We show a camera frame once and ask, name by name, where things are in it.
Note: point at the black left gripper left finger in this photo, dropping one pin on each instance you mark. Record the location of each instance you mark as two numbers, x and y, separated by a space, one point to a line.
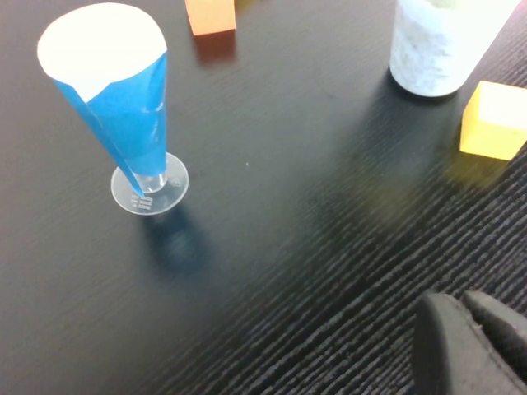
444 354

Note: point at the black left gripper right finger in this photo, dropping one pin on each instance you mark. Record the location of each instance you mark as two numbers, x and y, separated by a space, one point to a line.
498 325

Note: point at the plain yellow foam cube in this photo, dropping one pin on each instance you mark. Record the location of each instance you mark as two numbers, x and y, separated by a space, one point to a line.
490 131

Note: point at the blue plastic cup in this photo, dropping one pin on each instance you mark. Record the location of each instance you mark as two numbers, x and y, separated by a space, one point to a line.
432 53

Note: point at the blue-wrapped clear measuring glass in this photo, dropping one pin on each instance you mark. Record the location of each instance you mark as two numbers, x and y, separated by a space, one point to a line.
123 123

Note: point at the orange foam cube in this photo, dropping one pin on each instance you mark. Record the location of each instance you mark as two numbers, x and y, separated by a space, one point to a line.
210 16

